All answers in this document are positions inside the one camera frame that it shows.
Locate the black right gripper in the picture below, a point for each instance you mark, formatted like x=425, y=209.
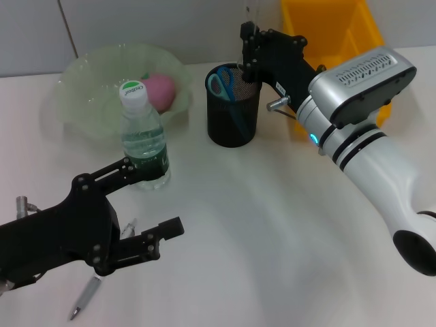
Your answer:
x=286, y=64

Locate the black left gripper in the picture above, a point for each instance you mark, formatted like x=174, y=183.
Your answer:
x=78, y=228

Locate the transparent plastic ruler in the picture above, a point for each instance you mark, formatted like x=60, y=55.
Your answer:
x=251, y=13

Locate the blue scissors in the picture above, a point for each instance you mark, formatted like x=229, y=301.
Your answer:
x=227, y=96

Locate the clear water bottle green label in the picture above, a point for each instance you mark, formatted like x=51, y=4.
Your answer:
x=143, y=129

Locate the pink peach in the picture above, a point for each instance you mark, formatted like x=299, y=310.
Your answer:
x=161, y=90

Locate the silver ballpoint pen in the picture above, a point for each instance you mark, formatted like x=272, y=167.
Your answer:
x=85, y=296

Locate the black mesh pen holder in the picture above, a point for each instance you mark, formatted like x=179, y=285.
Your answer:
x=218, y=129

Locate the green glass fruit plate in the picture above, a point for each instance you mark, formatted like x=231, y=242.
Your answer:
x=88, y=85

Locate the yellow plastic bin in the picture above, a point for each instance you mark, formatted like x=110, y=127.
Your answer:
x=340, y=34

